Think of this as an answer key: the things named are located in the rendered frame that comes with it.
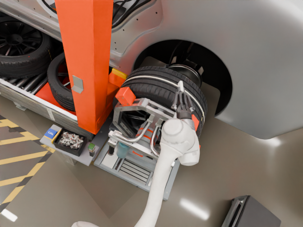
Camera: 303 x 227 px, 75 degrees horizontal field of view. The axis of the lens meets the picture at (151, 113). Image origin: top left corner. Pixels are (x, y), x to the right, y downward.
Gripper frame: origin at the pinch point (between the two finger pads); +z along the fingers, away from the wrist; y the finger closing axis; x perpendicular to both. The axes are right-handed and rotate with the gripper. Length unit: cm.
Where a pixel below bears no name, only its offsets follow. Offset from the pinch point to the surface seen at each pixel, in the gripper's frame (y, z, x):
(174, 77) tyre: 1.7, 14.3, -9.4
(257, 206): 111, -56, -81
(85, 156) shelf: -43, -18, -86
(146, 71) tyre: -13.5, 21.2, -16.8
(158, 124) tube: -4.3, -11.6, -25.1
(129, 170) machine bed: 0, -20, -121
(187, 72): 24, 38, -29
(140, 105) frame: -17.5, -4.4, -16.7
